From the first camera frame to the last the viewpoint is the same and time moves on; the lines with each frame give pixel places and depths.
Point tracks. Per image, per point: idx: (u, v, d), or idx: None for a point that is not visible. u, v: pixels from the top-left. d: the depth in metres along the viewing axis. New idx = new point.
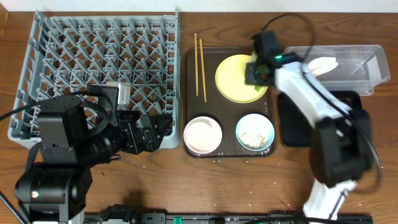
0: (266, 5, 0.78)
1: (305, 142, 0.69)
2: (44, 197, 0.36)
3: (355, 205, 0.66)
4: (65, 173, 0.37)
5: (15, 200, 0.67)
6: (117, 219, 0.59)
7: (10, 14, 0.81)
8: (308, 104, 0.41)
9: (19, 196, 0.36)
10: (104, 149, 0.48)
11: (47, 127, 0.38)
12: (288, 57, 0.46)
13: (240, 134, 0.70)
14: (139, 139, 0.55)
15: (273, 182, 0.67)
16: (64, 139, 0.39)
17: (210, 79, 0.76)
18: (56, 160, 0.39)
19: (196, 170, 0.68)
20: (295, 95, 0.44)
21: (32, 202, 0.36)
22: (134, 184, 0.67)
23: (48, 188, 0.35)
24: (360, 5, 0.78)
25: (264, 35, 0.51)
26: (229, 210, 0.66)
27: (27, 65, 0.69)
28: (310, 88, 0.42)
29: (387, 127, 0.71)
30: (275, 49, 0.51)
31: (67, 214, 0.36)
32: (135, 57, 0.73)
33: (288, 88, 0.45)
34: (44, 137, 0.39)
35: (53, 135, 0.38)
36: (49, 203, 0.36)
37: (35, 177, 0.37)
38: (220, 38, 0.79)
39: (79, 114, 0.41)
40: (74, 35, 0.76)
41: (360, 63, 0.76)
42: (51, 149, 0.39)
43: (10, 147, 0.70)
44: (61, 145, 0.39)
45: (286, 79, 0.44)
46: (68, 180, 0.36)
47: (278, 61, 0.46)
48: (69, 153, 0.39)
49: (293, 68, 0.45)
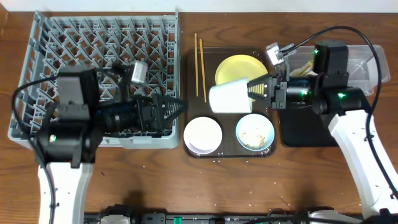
0: (265, 6, 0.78)
1: (305, 142, 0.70)
2: (61, 142, 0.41)
3: (355, 205, 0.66)
4: (78, 126, 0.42)
5: (13, 201, 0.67)
6: (118, 216, 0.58)
7: (10, 14, 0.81)
8: (369, 178, 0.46)
9: (41, 139, 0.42)
10: (110, 123, 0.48)
11: (66, 85, 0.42)
12: (353, 94, 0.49)
13: (275, 46, 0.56)
14: (147, 116, 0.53)
15: (273, 182, 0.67)
16: (79, 96, 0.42)
17: (210, 79, 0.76)
18: (71, 117, 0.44)
19: (196, 170, 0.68)
20: (354, 152, 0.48)
21: (50, 145, 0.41)
22: (134, 184, 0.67)
23: (64, 136, 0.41)
24: (360, 4, 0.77)
25: (341, 55, 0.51)
26: (229, 210, 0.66)
27: (27, 65, 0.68)
28: (369, 152, 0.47)
29: (387, 127, 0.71)
30: (341, 73, 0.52)
31: (79, 158, 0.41)
32: (135, 57, 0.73)
33: (339, 136, 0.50)
34: (63, 94, 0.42)
35: (71, 93, 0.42)
36: (64, 149, 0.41)
37: (53, 128, 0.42)
38: (220, 39, 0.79)
39: (93, 76, 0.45)
40: (74, 35, 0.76)
41: (360, 63, 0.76)
42: (68, 106, 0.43)
43: (11, 147, 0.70)
44: (76, 102, 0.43)
45: (347, 134, 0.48)
46: (82, 130, 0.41)
47: (338, 100, 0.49)
48: (83, 110, 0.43)
49: (357, 125, 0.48)
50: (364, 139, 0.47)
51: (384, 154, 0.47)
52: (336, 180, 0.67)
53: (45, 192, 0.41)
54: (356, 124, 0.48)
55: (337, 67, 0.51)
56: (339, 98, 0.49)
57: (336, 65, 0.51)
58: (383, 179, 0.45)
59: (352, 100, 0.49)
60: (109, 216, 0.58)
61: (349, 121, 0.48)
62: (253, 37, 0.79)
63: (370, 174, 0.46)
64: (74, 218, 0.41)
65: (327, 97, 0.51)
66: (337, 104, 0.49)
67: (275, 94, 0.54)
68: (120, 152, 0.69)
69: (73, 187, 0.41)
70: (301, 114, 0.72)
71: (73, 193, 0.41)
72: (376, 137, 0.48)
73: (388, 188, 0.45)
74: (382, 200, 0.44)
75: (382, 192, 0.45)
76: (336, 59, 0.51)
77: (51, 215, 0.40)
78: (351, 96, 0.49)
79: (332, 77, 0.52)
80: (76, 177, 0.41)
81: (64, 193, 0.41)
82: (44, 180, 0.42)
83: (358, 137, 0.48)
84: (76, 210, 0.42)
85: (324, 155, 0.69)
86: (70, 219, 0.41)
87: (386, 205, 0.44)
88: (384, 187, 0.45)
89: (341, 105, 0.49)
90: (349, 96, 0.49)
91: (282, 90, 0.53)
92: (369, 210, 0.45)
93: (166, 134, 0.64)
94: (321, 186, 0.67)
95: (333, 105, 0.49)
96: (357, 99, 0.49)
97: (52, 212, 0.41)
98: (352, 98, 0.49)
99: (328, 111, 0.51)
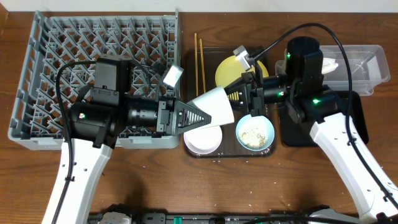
0: (266, 5, 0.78)
1: (306, 142, 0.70)
2: (89, 120, 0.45)
3: (355, 205, 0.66)
4: (106, 110, 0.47)
5: (12, 201, 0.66)
6: (120, 214, 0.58)
7: (10, 14, 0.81)
8: (359, 183, 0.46)
9: (71, 116, 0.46)
10: (130, 117, 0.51)
11: (103, 71, 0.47)
12: (327, 99, 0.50)
13: (243, 51, 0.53)
14: (160, 119, 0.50)
15: (273, 182, 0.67)
16: (112, 83, 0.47)
17: (210, 79, 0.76)
18: (102, 100, 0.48)
19: (196, 170, 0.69)
20: (339, 158, 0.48)
21: (78, 122, 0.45)
22: (133, 184, 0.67)
23: (94, 116, 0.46)
24: (360, 4, 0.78)
25: (315, 63, 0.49)
26: (229, 210, 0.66)
27: (27, 65, 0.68)
28: (356, 157, 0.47)
29: (387, 127, 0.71)
30: (316, 79, 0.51)
31: (102, 139, 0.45)
32: (135, 57, 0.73)
33: (322, 143, 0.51)
34: (99, 78, 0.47)
35: (105, 79, 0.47)
36: (90, 126, 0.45)
37: (83, 107, 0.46)
38: (220, 39, 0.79)
39: (128, 68, 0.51)
40: (74, 35, 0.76)
41: (361, 63, 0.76)
42: (101, 90, 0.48)
43: (11, 147, 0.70)
44: (109, 88, 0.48)
45: (331, 141, 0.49)
46: (109, 115, 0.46)
47: (313, 107, 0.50)
48: (114, 96, 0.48)
49: (337, 130, 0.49)
50: (347, 144, 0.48)
51: (370, 157, 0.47)
52: (335, 180, 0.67)
53: (64, 165, 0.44)
54: (336, 129, 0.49)
55: (310, 74, 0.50)
56: (314, 104, 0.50)
57: (311, 70, 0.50)
58: (374, 182, 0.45)
59: (328, 105, 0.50)
60: (112, 213, 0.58)
61: (330, 127, 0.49)
62: (253, 37, 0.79)
63: (360, 179, 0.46)
64: (84, 197, 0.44)
65: (302, 106, 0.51)
66: (314, 111, 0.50)
67: (251, 100, 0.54)
68: (120, 152, 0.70)
69: (91, 165, 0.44)
70: None
71: (90, 169, 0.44)
72: (359, 140, 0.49)
73: (380, 191, 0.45)
74: (377, 203, 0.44)
75: (375, 196, 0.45)
76: (310, 66, 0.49)
77: (65, 188, 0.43)
78: (326, 100, 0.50)
79: (308, 84, 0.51)
80: (96, 156, 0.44)
81: (81, 170, 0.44)
82: (66, 154, 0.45)
83: (341, 142, 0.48)
84: (87, 189, 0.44)
85: (324, 155, 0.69)
86: (80, 196, 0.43)
87: (381, 209, 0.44)
88: (375, 190, 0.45)
89: (317, 111, 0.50)
90: (324, 102, 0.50)
91: (259, 96, 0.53)
92: (365, 216, 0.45)
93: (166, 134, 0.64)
94: (321, 186, 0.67)
95: (309, 112, 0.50)
96: (332, 102, 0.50)
97: (67, 185, 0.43)
98: (327, 103, 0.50)
99: (305, 119, 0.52)
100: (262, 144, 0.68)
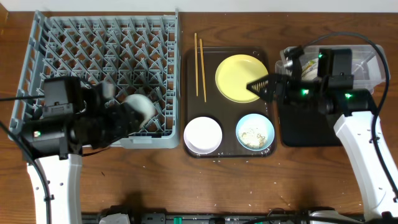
0: (265, 5, 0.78)
1: (305, 142, 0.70)
2: (45, 134, 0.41)
3: (355, 205, 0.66)
4: (61, 119, 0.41)
5: (12, 201, 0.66)
6: (115, 215, 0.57)
7: (10, 14, 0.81)
8: (372, 180, 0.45)
9: (26, 136, 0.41)
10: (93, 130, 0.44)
11: (51, 88, 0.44)
12: (360, 94, 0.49)
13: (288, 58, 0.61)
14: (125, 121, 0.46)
15: (273, 182, 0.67)
16: (64, 96, 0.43)
17: (210, 79, 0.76)
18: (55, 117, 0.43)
19: (196, 170, 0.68)
20: (357, 153, 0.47)
21: (35, 140, 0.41)
22: (133, 184, 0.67)
23: (50, 129, 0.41)
24: (360, 5, 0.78)
25: (347, 58, 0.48)
26: (229, 210, 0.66)
27: (27, 65, 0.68)
28: (375, 155, 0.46)
29: (387, 127, 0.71)
30: (346, 75, 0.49)
31: (66, 148, 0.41)
32: (135, 57, 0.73)
33: (342, 135, 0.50)
34: (50, 96, 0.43)
35: (56, 94, 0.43)
36: (49, 140, 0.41)
37: (36, 125, 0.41)
38: (220, 39, 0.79)
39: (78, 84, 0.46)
40: (74, 35, 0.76)
41: (360, 63, 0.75)
42: (53, 107, 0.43)
43: (10, 147, 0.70)
44: (61, 102, 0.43)
45: (353, 135, 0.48)
46: (65, 122, 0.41)
47: (344, 100, 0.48)
48: (68, 108, 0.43)
49: (361, 126, 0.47)
50: (369, 141, 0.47)
51: (389, 158, 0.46)
52: (336, 180, 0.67)
53: (38, 187, 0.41)
54: (361, 125, 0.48)
55: (340, 69, 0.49)
56: (346, 98, 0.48)
57: (343, 65, 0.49)
58: (387, 182, 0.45)
59: (359, 101, 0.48)
60: (108, 215, 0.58)
61: (356, 122, 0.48)
62: (253, 37, 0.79)
63: (375, 176, 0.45)
64: (71, 208, 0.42)
65: (333, 97, 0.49)
66: (343, 104, 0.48)
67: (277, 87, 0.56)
68: (120, 152, 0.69)
69: (65, 178, 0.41)
70: (301, 115, 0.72)
71: (66, 183, 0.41)
72: (382, 139, 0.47)
73: (392, 191, 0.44)
74: (385, 202, 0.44)
75: (385, 194, 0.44)
76: (340, 61, 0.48)
77: (48, 208, 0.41)
78: (358, 96, 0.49)
79: (337, 78, 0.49)
80: (65, 168, 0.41)
81: (57, 186, 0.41)
82: (35, 175, 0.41)
83: (363, 139, 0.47)
84: (71, 201, 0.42)
85: (324, 155, 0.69)
86: (66, 211, 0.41)
87: (388, 208, 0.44)
88: (387, 190, 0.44)
89: (347, 105, 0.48)
90: (356, 97, 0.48)
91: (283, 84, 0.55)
92: (370, 211, 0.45)
93: (166, 134, 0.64)
94: (322, 186, 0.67)
95: (340, 105, 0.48)
96: (364, 99, 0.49)
97: (48, 206, 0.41)
98: (358, 99, 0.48)
99: (333, 111, 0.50)
100: (262, 144, 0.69)
